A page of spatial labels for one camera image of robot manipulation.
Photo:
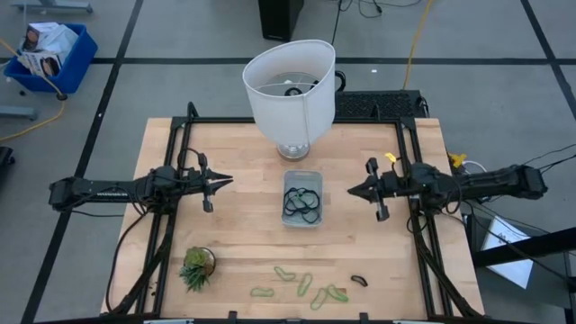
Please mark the small black rubber band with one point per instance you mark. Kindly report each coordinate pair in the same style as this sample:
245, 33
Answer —
362, 282

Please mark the blue plastic crate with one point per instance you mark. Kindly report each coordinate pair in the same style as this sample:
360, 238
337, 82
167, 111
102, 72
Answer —
76, 67

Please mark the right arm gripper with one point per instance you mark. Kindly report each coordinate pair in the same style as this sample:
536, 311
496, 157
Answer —
383, 213

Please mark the white plastic bin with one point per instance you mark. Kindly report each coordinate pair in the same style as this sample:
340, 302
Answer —
303, 177

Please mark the grey metal stand foot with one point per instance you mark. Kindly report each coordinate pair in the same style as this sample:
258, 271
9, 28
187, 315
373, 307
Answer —
18, 112
54, 6

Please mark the black aluminium table frame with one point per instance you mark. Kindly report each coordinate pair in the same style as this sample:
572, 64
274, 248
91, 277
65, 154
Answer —
216, 120

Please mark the black perforated equipment case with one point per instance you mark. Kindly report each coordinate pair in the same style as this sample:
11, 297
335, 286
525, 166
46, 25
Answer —
373, 104

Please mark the small green rubber band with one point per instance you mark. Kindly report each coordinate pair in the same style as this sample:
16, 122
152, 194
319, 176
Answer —
293, 194

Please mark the yellow clamp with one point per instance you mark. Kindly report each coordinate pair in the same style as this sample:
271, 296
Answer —
457, 159

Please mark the white shade silver table lamp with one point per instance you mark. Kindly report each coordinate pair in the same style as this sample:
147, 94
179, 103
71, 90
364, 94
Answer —
288, 112

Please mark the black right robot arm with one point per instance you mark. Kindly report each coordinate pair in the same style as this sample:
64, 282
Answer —
495, 180

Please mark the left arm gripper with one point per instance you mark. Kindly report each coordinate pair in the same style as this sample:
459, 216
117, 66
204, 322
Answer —
207, 204

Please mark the white plastic bag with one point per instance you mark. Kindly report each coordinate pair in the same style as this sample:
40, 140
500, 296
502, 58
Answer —
65, 40

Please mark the black metal beam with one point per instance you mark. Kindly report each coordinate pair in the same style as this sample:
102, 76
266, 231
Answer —
540, 245

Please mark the small potted succulent plant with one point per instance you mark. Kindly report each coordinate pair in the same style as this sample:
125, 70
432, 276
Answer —
198, 261

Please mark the yellow tape tag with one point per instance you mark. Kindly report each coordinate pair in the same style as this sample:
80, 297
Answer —
390, 157

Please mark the printed product box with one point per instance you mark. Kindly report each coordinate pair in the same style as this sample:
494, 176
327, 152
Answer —
36, 36
42, 64

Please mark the white paper sheet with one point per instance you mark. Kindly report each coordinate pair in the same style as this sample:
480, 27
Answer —
504, 238

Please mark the black computer tower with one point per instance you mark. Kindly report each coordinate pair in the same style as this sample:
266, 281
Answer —
279, 18

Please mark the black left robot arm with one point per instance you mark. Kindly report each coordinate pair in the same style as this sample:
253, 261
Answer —
90, 191

